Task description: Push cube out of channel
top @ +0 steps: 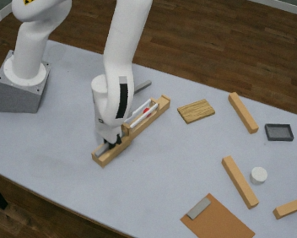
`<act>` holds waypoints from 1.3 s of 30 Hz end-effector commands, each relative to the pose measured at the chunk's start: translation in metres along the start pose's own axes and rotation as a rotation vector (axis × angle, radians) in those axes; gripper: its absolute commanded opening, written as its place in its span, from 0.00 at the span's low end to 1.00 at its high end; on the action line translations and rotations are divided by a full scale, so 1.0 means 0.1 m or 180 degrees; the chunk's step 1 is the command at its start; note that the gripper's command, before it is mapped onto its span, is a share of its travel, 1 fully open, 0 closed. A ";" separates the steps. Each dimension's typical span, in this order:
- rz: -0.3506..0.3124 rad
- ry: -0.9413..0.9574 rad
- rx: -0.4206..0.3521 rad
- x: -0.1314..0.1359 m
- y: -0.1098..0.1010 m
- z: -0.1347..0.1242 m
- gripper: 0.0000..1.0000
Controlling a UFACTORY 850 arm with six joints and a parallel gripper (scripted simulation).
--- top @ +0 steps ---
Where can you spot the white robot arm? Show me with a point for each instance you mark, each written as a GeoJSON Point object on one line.
{"type": "Point", "coordinates": [41, 17]}

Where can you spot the tan wooden base plank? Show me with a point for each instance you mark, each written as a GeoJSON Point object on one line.
{"type": "Point", "coordinates": [163, 104]}

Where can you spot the brown clipboard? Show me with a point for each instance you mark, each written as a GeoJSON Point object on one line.
{"type": "Point", "coordinates": [211, 219]}

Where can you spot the white short cylinder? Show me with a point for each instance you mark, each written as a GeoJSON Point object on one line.
{"type": "Point", "coordinates": [258, 176]}

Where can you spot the brown wooden board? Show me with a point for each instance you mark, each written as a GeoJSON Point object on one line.
{"type": "Point", "coordinates": [196, 111]}

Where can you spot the tan wooden bar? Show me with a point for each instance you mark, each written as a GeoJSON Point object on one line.
{"type": "Point", "coordinates": [243, 113]}
{"type": "Point", "coordinates": [285, 210]}
{"type": "Point", "coordinates": [240, 182]}

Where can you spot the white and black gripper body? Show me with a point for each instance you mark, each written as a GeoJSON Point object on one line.
{"type": "Point", "coordinates": [107, 133]}

